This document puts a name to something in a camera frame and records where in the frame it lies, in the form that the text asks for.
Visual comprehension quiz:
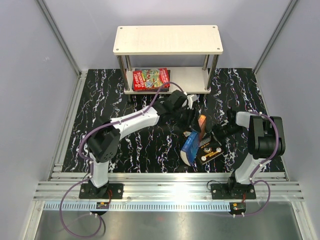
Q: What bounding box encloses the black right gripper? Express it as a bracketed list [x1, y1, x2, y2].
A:
[201, 124, 243, 150]

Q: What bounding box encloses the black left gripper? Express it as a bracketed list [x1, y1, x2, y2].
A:
[171, 107, 201, 134]

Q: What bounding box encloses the black treehouse book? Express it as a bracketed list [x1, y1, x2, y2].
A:
[196, 132, 224, 165]

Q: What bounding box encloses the blue orange sunset book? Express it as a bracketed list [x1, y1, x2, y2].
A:
[180, 115, 207, 166]

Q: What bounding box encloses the red treehouse book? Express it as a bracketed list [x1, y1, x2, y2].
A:
[132, 67, 171, 91]

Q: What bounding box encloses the dark blue 1984 book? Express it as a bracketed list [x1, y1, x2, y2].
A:
[131, 69, 171, 93]

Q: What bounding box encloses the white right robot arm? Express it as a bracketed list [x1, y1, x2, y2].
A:
[210, 109, 286, 200]

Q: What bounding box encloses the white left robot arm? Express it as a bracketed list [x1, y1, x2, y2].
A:
[79, 90, 197, 199]

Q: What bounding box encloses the white two-tier shelf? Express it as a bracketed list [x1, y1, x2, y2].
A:
[113, 25, 224, 95]

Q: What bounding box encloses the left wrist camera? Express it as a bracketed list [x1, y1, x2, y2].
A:
[186, 94, 198, 109]

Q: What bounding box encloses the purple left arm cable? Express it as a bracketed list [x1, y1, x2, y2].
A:
[57, 81, 187, 238]

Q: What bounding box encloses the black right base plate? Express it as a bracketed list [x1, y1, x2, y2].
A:
[210, 183, 257, 200]

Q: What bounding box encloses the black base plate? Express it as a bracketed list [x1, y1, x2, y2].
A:
[210, 183, 257, 200]
[78, 182, 124, 200]

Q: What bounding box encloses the white slotted cable duct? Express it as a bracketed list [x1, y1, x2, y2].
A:
[43, 201, 231, 212]

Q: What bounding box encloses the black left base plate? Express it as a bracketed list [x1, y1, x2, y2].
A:
[78, 182, 124, 200]

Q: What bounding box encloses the aluminium front rail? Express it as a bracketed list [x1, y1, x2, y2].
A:
[33, 172, 304, 202]

